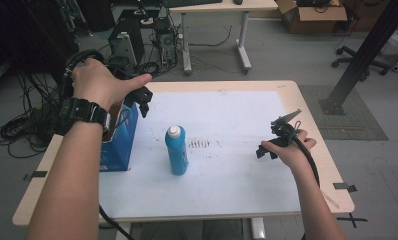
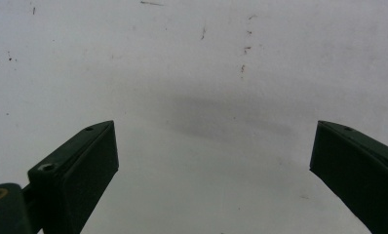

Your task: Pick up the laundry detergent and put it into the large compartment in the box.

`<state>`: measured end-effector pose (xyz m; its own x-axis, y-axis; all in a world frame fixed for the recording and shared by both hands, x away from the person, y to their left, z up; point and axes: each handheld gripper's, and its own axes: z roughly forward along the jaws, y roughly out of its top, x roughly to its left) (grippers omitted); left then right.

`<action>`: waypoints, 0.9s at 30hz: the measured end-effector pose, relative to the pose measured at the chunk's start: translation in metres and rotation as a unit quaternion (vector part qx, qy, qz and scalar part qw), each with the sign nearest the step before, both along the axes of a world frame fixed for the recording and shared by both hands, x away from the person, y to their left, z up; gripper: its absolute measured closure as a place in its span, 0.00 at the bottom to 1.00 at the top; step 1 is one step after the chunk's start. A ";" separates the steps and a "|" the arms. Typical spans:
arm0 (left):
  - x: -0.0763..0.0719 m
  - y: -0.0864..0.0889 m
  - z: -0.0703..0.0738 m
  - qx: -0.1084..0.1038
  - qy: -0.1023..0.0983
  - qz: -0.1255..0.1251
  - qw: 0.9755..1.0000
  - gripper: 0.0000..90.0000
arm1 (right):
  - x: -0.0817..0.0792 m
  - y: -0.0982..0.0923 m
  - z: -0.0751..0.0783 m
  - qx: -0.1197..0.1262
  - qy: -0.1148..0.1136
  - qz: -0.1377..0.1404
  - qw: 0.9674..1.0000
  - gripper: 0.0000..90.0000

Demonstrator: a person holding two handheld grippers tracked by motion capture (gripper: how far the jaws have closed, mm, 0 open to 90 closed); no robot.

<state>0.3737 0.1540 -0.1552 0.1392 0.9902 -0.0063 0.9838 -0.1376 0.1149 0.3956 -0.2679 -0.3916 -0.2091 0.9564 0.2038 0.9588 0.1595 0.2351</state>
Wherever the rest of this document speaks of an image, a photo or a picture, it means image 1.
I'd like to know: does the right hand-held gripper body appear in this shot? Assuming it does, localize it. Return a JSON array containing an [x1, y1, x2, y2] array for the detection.
[[266, 108, 303, 149]]

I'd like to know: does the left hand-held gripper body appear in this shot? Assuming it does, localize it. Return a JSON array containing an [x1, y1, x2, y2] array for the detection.
[[104, 64, 154, 109]]

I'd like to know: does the person's right hand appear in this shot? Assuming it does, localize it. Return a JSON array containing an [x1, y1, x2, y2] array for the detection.
[[260, 129, 318, 172]]

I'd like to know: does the person's left hand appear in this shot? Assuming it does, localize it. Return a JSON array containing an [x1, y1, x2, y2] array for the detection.
[[71, 57, 153, 111]]

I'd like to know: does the white table mat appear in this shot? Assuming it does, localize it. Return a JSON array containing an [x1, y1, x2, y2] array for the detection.
[[98, 90, 303, 222]]

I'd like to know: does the blue cardboard box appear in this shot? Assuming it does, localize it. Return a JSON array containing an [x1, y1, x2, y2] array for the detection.
[[99, 100, 140, 173]]

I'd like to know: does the light wooden table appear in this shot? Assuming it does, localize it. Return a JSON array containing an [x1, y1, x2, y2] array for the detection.
[[12, 79, 356, 228]]

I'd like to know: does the blue bottle with white cap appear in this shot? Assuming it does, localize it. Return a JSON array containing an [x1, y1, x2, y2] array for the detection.
[[164, 125, 190, 177]]

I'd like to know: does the small black computer case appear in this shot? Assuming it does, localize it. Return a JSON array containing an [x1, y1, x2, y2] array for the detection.
[[152, 17, 179, 68]]

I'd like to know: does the black wrist watch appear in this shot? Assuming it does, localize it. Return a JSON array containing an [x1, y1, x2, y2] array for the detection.
[[54, 96, 110, 137]]

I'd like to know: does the grey floor mat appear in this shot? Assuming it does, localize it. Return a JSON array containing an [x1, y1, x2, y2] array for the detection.
[[298, 84, 389, 142]]

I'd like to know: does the black tape strip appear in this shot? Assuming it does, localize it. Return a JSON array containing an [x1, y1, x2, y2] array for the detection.
[[332, 182, 358, 193], [22, 170, 49, 182]]

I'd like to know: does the black office chair base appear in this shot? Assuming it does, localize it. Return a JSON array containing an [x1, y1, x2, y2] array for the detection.
[[331, 45, 392, 77]]

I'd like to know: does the black keyboard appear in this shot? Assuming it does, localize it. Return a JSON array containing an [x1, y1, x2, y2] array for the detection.
[[161, 0, 224, 9]]

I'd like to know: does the white desk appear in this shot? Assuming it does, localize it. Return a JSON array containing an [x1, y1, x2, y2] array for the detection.
[[168, 0, 280, 76]]

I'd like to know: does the open brown cardboard box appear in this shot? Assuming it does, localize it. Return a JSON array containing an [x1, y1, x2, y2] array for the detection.
[[275, 0, 349, 35]]

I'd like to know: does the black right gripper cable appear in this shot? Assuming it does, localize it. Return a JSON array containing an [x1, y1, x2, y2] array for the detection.
[[291, 134, 322, 188]]

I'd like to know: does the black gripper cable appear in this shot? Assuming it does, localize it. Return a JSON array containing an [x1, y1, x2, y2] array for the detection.
[[98, 203, 135, 240], [291, 134, 322, 188]]

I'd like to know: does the black metal post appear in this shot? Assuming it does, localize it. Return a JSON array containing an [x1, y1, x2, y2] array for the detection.
[[318, 0, 398, 116]]

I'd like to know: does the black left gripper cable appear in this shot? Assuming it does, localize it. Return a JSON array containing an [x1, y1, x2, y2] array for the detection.
[[98, 203, 135, 240]]

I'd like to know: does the bundle of black floor cables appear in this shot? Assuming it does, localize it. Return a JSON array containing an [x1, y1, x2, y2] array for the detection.
[[0, 71, 66, 160]]

